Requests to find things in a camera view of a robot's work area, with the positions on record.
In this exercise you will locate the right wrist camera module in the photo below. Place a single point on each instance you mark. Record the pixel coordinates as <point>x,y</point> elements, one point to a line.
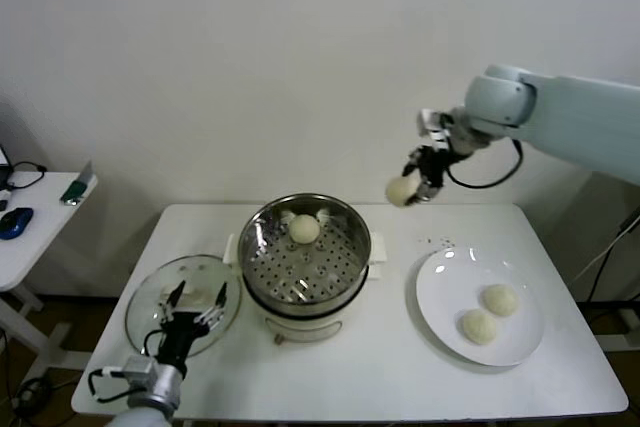
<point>434,129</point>

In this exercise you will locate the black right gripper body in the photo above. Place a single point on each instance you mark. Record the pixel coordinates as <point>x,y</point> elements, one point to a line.
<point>434,167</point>

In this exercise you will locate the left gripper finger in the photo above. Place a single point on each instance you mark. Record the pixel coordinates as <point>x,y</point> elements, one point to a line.
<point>217,311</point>
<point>169,308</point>

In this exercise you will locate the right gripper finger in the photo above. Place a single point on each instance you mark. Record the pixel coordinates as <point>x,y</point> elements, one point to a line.
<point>414,162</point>
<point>427,194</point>

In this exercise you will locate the dark power adapter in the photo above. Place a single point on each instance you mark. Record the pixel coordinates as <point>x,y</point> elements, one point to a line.
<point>627,224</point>

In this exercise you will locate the steel perforated steamer basket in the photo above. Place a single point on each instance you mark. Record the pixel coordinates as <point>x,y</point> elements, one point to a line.
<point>357,247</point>

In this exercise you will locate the white electric cooker base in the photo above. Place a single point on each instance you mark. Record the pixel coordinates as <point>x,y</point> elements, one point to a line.
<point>300,329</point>

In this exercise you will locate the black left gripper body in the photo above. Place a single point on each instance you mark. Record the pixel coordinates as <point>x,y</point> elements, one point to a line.
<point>180,334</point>

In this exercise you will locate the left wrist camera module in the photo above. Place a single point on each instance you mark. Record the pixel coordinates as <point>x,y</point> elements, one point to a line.
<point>140,369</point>

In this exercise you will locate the blue computer mouse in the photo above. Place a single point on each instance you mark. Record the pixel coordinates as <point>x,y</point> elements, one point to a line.
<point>15,222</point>

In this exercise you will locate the white frame base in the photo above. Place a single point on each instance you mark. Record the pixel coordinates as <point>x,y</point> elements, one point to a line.
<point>625,342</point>

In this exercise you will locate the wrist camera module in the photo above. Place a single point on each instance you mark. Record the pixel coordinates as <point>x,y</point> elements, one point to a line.
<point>434,129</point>
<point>140,369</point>

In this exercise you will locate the dark screen device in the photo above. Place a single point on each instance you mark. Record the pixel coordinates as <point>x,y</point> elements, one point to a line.
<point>3,157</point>

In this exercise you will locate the white steamed baozi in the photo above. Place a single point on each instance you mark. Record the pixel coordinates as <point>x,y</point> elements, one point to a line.
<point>304,229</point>
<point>401,192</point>
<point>500,299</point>
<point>479,327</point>

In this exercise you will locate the white side table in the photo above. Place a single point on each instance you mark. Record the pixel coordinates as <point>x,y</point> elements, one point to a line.
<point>45,227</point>

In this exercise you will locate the white round plate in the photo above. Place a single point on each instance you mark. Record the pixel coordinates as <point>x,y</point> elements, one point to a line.
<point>520,337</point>

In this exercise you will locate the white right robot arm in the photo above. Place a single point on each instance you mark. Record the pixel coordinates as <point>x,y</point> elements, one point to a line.
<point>575,117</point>

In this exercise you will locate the green silver packet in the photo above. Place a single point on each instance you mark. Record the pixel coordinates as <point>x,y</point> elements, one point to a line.
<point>75,192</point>

